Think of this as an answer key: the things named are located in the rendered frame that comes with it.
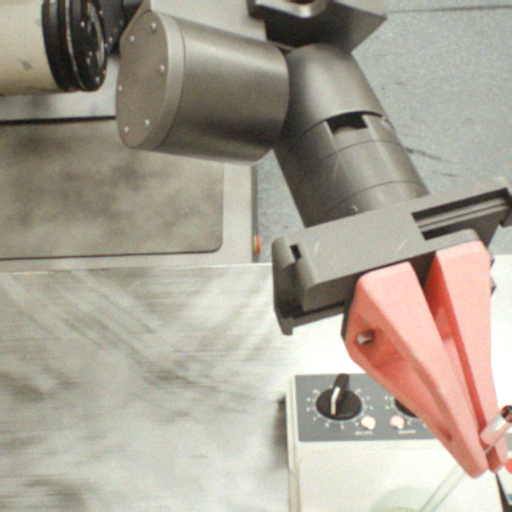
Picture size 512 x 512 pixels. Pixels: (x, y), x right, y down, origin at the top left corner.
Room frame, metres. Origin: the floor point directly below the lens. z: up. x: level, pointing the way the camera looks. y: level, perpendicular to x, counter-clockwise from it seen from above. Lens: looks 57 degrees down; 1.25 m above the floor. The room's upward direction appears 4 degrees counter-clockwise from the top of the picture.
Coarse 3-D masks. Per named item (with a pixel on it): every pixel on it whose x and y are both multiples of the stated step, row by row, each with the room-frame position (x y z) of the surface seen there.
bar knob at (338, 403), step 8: (344, 376) 0.18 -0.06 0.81; (336, 384) 0.17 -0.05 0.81; (344, 384) 0.17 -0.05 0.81; (328, 392) 0.17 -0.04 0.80; (336, 392) 0.16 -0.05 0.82; (344, 392) 0.16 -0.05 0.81; (352, 392) 0.17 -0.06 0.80; (320, 400) 0.16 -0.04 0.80; (328, 400) 0.16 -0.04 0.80; (336, 400) 0.15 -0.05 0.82; (344, 400) 0.16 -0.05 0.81; (352, 400) 0.16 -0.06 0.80; (360, 400) 0.16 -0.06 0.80; (320, 408) 0.16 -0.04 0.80; (328, 408) 0.15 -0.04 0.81; (336, 408) 0.15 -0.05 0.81; (344, 408) 0.15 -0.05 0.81; (352, 408) 0.15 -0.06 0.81; (360, 408) 0.15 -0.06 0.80; (328, 416) 0.15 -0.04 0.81; (336, 416) 0.15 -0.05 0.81; (344, 416) 0.15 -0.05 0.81; (352, 416) 0.15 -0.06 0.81
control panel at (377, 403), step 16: (304, 384) 0.18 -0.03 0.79; (320, 384) 0.18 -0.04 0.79; (352, 384) 0.18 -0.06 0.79; (368, 384) 0.18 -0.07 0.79; (304, 400) 0.17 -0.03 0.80; (368, 400) 0.16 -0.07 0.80; (384, 400) 0.16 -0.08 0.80; (304, 416) 0.15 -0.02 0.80; (320, 416) 0.15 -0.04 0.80; (368, 416) 0.15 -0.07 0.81; (384, 416) 0.15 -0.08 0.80; (400, 416) 0.14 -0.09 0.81; (304, 432) 0.14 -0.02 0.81; (320, 432) 0.14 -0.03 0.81; (336, 432) 0.14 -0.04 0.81; (352, 432) 0.13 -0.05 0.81; (368, 432) 0.13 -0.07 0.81; (384, 432) 0.13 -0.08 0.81; (400, 432) 0.13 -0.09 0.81; (416, 432) 0.13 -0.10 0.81
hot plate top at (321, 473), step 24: (312, 456) 0.11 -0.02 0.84; (336, 456) 0.11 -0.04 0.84; (360, 456) 0.11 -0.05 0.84; (384, 456) 0.11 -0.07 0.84; (408, 456) 0.11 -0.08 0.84; (432, 456) 0.11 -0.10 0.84; (312, 480) 0.10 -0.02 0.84; (336, 480) 0.10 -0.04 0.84; (360, 480) 0.10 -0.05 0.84; (384, 480) 0.10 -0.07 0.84; (432, 480) 0.09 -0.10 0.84; (480, 480) 0.09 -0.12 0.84; (312, 504) 0.08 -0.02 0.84; (336, 504) 0.08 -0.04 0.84; (360, 504) 0.08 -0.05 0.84; (480, 504) 0.08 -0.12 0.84
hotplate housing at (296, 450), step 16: (288, 384) 0.18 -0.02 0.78; (288, 400) 0.17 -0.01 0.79; (288, 416) 0.15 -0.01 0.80; (288, 432) 0.14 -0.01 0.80; (288, 448) 0.13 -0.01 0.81; (304, 448) 0.12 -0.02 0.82; (320, 448) 0.12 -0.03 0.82; (336, 448) 0.12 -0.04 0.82; (352, 448) 0.12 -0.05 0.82; (368, 448) 0.12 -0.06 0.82; (384, 448) 0.12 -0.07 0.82; (288, 464) 0.13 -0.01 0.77
